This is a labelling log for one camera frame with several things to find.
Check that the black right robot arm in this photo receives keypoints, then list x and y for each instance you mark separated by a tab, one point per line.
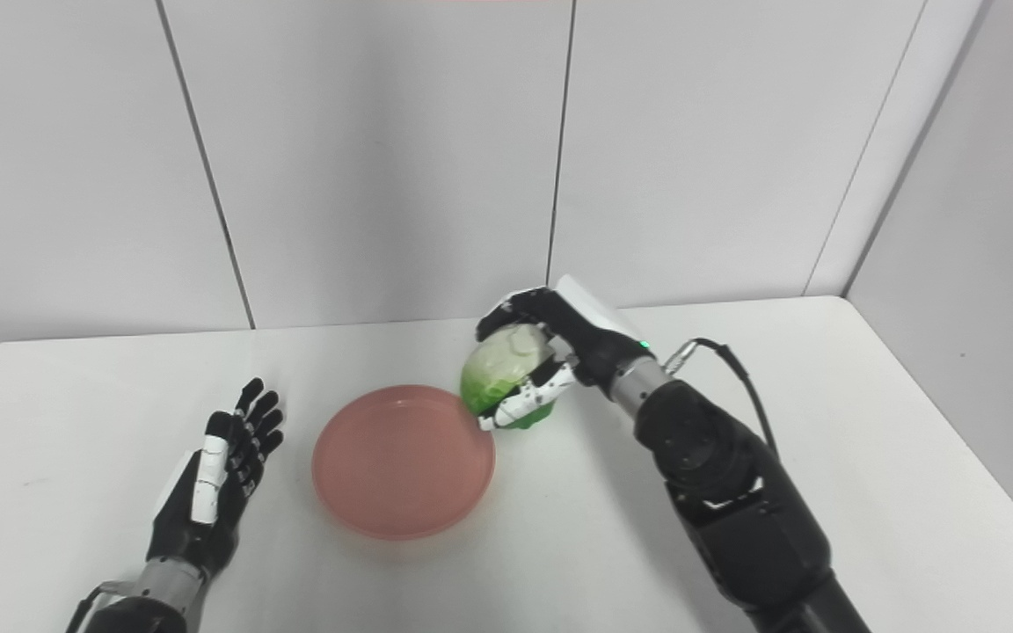
735	501

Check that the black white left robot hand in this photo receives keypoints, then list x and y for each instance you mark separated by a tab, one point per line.
203	501

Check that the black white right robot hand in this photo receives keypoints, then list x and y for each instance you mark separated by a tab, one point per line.
590	338

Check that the pink round plate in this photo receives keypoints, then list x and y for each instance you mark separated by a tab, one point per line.
401	462

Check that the green white toy cabbage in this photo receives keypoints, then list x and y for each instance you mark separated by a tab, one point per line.
498	374

